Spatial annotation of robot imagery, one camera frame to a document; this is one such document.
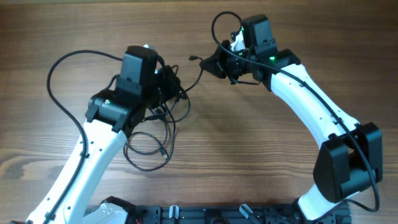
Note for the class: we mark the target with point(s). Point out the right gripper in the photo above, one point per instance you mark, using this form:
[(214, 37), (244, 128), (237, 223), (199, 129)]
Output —
[(214, 64)]

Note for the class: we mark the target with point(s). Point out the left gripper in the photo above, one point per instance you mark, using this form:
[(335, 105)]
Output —
[(171, 79)]

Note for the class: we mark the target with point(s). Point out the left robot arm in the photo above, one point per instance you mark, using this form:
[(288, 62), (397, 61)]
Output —
[(111, 117)]

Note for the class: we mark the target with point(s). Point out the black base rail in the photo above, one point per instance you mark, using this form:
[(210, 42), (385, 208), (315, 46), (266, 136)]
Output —
[(276, 213)]

